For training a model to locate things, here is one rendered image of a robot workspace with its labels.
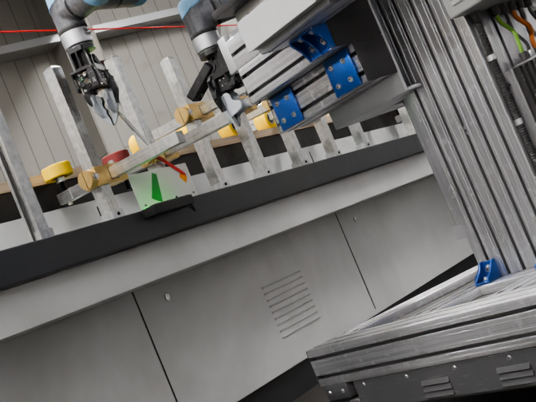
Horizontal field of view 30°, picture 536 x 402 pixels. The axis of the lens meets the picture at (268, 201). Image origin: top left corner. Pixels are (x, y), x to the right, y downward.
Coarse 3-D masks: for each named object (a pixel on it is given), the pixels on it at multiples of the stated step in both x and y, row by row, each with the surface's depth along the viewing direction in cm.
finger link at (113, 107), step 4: (104, 92) 252; (108, 92) 254; (104, 96) 254; (108, 96) 253; (112, 96) 254; (108, 100) 251; (112, 100) 254; (108, 104) 250; (112, 104) 253; (116, 104) 254; (108, 108) 254; (112, 108) 252; (116, 108) 254; (112, 112) 254; (116, 112) 254; (112, 116) 254; (116, 116) 254; (112, 120) 254; (116, 120) 254
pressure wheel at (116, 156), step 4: (116, 152) 284; (120, 152) 284; (124, 152) 285; (128, 152) 287; (108, 156) 284; (112, 156) 284; (116, 156) 284; (120, 156) 284; (124, 156) 285; (104, 160) 285; (108, 160) 284; (116, 160) 284; (124, 180) 287; (124, 184) 287; (128, 184) 287; (128, 188) 286
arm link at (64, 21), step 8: (48, 0) 252; (56, 0) 251; (64, 0) 259; (56, 8) 251; (64, 8) 249; (56, 16) 252; (64, 16) 251; (72, 16) 250; (56, 24) 253; (64, 24) 251; (72, 24) 251; (80, 24) 252; (64, 32) 251
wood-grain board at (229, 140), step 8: (328, 120) 408; (272, 128) 371; (304, 128) 392; (232, 136) 347; (256, 136) 360; (264, 136) 364; (192, 144) 327; (216, 144) 338; (224, 144) 342; (184, 152) 322; (192, 152) 326; (80, 168) 280; (32, 176) 264; (40, 176) 266; (72, 176) 276; (0, 184) 254; (32, 184) 263; (40, 184) 265; (0, 192) 253; (8, 192) 256
